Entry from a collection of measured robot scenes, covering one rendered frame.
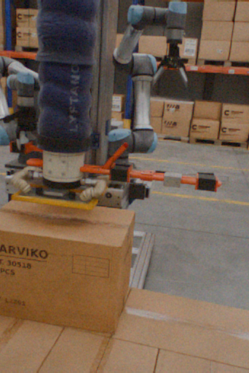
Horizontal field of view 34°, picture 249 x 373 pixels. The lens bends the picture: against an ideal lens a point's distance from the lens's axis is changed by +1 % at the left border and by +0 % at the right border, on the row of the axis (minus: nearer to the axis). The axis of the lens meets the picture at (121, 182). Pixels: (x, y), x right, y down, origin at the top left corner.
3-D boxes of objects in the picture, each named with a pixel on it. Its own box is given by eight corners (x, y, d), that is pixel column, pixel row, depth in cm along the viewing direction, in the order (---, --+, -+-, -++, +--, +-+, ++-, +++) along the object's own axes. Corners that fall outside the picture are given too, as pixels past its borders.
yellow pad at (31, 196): (10, 199, 163) (10, 188, 161) (20, 192, 172) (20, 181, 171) (92, 210, 158) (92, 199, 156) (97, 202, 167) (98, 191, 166)
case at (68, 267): (-23, 312, 174) (-26, 226, 162) (17, 267, 212) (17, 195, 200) (114, 335, 165) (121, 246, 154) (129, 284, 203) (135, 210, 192)
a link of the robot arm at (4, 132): (28, 138, 214) (1, 51, 226) (0, 140, 205) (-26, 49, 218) (20, 148, 223) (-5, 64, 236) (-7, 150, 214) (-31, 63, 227)
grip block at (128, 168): (108, 181, 164) (109, 167, 162) (113, 175, 173) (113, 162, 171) (128, 183, 162) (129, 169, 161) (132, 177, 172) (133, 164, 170)
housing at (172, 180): (162, 186, 162) (164, 175, 160) (164, 181, 168) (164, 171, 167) (180, 188, 161) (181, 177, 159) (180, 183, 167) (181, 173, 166)
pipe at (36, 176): (12, 190, 164) (12, 176, 162) (36, 175, 187) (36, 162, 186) (94, 200, 159) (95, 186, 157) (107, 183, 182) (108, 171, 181)
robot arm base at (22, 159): (24, 156, 236) (24, 140, 233) (49, 159, 234) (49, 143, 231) (13, 163, 222) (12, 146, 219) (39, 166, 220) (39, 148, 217)
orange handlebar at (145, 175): (1, 164, 172) (1, 156, 171) (28, 150, 200) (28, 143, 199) (220, 190, 158) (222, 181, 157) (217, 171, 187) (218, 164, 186)
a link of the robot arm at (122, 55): (105, 58, 221) (130, -4, 175) (124, 60, 224) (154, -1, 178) (107, 78, 218) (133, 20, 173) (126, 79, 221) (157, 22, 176)
